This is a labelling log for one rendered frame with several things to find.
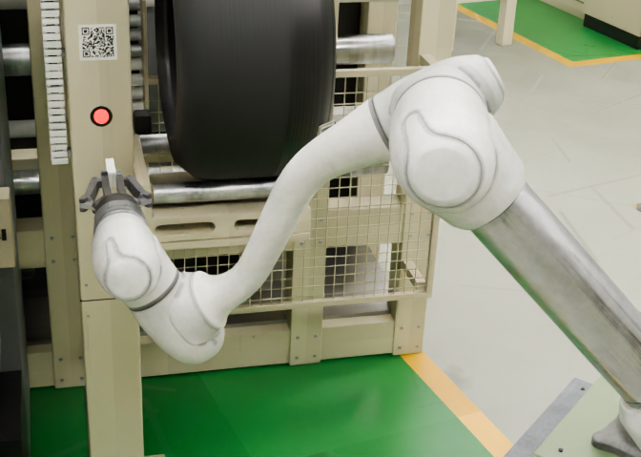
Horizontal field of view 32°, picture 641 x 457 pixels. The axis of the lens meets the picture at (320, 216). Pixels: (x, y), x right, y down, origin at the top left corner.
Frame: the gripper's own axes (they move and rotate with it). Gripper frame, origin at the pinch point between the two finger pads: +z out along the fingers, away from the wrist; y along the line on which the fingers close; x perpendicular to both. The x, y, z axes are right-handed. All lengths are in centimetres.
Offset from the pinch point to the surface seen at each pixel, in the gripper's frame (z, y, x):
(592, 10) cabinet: 418, -317, 95
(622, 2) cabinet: 393, -323, 83
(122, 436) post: 29, -1, 83
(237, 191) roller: 21.4, -27.6, 15.5
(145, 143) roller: 50, -11, 15
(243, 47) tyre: 8.6, -26.3, -20.6
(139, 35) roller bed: 70, -12, -5
